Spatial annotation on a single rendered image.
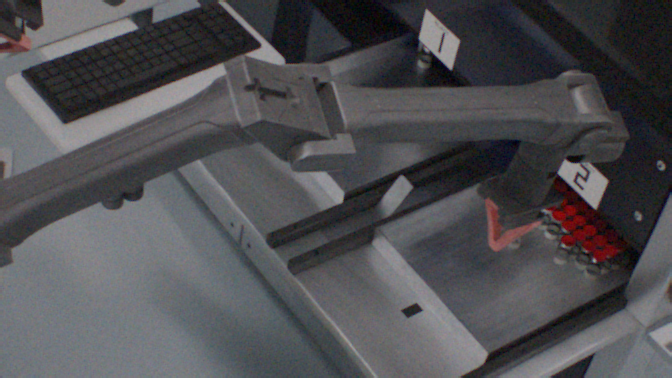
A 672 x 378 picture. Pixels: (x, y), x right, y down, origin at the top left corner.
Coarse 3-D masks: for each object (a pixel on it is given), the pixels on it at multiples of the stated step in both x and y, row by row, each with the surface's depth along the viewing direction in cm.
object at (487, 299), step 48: (384, 240) 192; (432, 240) 197; (480, 240) 199; (528, 240) 200; (432, 288) 186; (480, 288) 192; (528, 288) 193; (576, 288) 195; (624, 288) 194; (480, 336) 186; (528, 336) 184
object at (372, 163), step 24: (384, 48) 224; (408, 48) 228; (336, 72) 220; (360, 72) 222; (384, 72) 223; (408, 72) 224; (432, 72) 225; (384, 144) 210; (408, 144) 211; (432, 144) 212; (456, 144) 213; (480, 144) 212; (360, 168) 206; (384, 168) 207; (408, 168) 203; (336, 192) 199; (360, 192) 200
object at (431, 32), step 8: (424, 16) 210; (432, 16) 208; (424, 24) 210; (432, 24) 209; (440, 24) 207; (424, 32) 211; (432, 32) 209; (440, 32) 208; (448, 32) 206; (424, 40) 212; (432, 40) 210; (440, 40) 208; (448, 40) 207; (456, 40) 205; (432, 48) 211; (448, 48) 207; (456, 48) 206; (440, 56) 210; (448, 56) 208; (448, 64) 209
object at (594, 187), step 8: (560, 168) 195; (568, 168) 193; (576, 168) 192; (592, 168) 189; (568, 176) 194; (584, 176) 191; (592, 176) 189; (600, 176) 188; (584, 184) 192; (592, 184) 190; (600, 184) 189; (584, 192) 192; (592, 192) 191; (600, 192) 189; (592, 200) 191
